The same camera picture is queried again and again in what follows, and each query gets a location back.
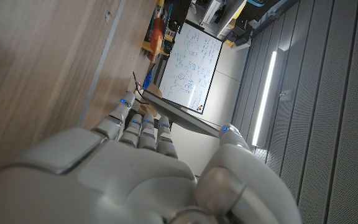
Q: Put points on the flat computer monitor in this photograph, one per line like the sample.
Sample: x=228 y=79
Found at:
x=182 y=116

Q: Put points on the whiteboard with black frame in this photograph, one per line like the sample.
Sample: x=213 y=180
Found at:
x=191 y=65

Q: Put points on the tan cardboard cutout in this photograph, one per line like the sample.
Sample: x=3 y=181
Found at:
x=154 y=91

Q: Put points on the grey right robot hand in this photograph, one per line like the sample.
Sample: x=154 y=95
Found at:
x=104 y=180

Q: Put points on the teal roll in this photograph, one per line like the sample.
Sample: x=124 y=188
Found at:
x=256 y=2

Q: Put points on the colourful toy airplane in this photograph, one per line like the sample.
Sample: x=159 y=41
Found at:
x=156 y=37

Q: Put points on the long ceiling light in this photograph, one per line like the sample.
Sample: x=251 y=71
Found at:
x=267 y=96

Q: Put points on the white shelf cabinet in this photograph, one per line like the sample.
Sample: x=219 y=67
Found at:
x=219 y=15

